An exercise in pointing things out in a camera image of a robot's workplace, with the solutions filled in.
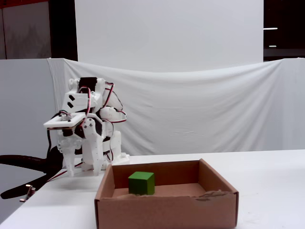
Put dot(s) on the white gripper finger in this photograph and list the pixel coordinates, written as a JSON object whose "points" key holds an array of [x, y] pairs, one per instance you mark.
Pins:
{"points": [[93, 155], [69, 162]]}

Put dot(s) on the green wooden cube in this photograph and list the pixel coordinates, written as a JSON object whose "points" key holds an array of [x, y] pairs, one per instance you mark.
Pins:
{"points": [[140, 184]]}

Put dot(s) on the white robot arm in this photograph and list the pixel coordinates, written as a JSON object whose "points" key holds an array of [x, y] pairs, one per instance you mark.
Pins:
{"points": [[112, 113]]}

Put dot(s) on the brown cardboard box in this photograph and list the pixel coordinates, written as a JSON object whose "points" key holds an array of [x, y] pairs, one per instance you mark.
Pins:
{"points": [[166, 212]]}

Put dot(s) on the metal table clamp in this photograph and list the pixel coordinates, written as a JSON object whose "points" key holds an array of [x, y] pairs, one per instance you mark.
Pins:
{"points": [[29, 190]]}

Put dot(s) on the grey partition panel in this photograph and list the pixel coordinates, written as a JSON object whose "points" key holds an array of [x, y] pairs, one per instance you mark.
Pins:
{"points": [[23, 95]]}

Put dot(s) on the white cloth backdrop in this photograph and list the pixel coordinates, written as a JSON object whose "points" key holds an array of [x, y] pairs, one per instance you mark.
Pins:
{"points": [[190, 107]]}

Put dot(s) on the brown cabinet door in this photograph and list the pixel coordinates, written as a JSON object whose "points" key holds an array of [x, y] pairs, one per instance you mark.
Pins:
{"points": [[26, 31]]}

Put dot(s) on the white backdrop board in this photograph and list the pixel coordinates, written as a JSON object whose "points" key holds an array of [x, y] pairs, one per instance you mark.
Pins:
{"points": [[166, 31]]}

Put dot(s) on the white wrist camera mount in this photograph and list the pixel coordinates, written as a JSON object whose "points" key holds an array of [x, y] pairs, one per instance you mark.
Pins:
{"points": [[64, 121]]}

